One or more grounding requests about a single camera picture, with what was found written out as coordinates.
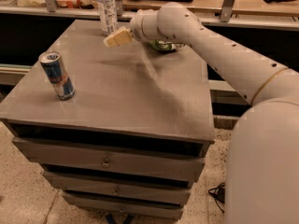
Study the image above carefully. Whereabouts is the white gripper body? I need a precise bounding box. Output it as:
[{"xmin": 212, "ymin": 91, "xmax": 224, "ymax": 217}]
[{"xmin": 129, "ymin": 9, "xmax": 163, "ymax": 42}]

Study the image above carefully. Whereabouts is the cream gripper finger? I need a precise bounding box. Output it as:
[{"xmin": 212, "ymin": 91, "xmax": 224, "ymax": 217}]
[{"xmin": 104, "ymin": 27, "xmax": 133, "ymax": 48}]

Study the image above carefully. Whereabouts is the clear plastic water bottle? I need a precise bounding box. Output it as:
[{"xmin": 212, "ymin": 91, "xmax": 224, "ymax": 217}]
[{"xmin": 96, "ymin": 0, "xmax": 118, "ymax": 35}]

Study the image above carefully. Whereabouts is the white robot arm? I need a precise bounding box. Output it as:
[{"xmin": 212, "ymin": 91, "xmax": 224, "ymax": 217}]
[{"xmin": 105, "ymin": 2, "xmax": 299, "ymax": 224}]

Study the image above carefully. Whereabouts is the Red Bull can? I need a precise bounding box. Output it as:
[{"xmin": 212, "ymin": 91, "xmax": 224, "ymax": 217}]
[{"xmin": 38, "ymin": 51, "xmax": 75, "ymax": 100}]

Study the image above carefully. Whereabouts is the green chip bag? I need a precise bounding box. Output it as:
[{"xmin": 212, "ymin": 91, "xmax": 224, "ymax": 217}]
[{"xmin": 149, "ymin": 40, "xmax": 184, "ymax": 52}]

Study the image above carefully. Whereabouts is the wooden shelf bench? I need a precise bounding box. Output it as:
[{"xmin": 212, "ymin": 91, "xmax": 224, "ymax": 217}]
[{"xmin": 0, "ymin": 0, "xmax": 299, "ymax": 31}]

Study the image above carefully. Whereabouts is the black power adapter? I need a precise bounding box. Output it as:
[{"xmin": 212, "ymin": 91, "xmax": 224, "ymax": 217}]
[{"xmin": 216, "ymin": 187, "xmax": 225, "ymax": 203}]

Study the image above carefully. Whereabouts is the black cable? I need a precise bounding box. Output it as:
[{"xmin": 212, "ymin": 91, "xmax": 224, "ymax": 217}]
[{"xmin": 207, "ymin": 181, "xmax": 226, "ymax": 214}]

